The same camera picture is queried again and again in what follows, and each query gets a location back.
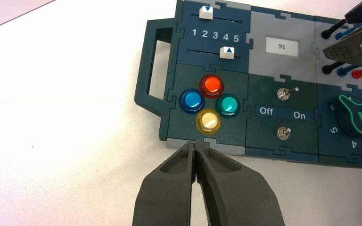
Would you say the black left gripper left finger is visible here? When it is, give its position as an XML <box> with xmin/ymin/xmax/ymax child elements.
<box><xmin>132</xmin><ymin>141</ymin><xmax>197</xmax><ymax>226</ymax></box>

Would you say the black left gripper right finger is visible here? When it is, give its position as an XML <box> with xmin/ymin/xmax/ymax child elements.
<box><xmin>194</xmin><ymin>141</ymin><xmax>286</xmax><ymax>226</ymax></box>

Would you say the blue banana plug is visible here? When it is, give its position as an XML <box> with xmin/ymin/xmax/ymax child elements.
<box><xmin>335</xmin><ymin>24</ymin><xmax>362</xmax><ymax>40</ymax></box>
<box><xmin>337</xmin><ymin>65</ymin><xmax>361</xmax><ymax>77</ymax></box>

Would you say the black banana plug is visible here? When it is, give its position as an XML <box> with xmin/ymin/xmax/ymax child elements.
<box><xmin>321</xmin><ymin>61</ymin><xmax>346</xmax><ymax>75</ymax></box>
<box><xmin>321</xmin><ymin>19</ymin><xmax>346</xmax><ymax>40</ymax></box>

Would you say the small grey display screen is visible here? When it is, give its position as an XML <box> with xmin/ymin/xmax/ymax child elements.
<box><xmin>265</xmin><ymin>36</ymin><xmax>299</xmax><ymax>57</ymax></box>

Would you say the dark rotary knob green pointer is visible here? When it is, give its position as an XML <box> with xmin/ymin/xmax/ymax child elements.
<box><xmin>330</xmin><ymin>94</ymin><xmax>362</xmax><ymax>138</ymax></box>

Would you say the yellow round push button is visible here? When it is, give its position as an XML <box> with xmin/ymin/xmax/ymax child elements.
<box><xmin>195</xmin><ymin>108</ymin><xmax>222</xmax><ymax>135</ymax></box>

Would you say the dark teal task board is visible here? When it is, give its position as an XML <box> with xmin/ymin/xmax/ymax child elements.
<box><xmin>134</xmin><ymin>0</ymin><xmax>362</xmax><ymax>170</ymax></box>

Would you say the green round push button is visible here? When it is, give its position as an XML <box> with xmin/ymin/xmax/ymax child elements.
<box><xmin>215</xmin><ymin>93</ymin><xmax>241</xmax><ymax>119</ymax></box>

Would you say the blue round push button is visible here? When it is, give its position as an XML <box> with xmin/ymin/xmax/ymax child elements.
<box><xmin>179</xmin><ymin>89</ymin><xmax>206</xmax><ymax>114</ymax></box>

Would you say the red round push button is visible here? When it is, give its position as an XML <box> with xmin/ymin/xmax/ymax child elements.
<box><xmin>198</xmin><ymin>74</ymin><xmax>224</xmax><ymax>99</ymax></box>

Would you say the white slider knob up arrow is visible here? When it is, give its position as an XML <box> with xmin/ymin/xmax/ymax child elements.
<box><xmin>219</xmin><ymin>46</ymin><xmax>234</xmax><ymax>60</ymax></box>

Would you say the white slider knob down arrow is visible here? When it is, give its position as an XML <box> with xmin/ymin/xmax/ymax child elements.
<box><xmin>198</xmin><ymin>5</ymin><xmax>214</xmax><ymax>20</ymax></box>

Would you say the metal toggle switch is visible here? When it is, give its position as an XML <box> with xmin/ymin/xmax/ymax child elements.
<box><xmin>277</xmin><ymin>87</ymin><xmax>300</xmax><ymax>101</ymax></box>
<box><xmin>277</xmin><ymin>126</ymin><xmax>292</xmax><ymax>140</ymax></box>

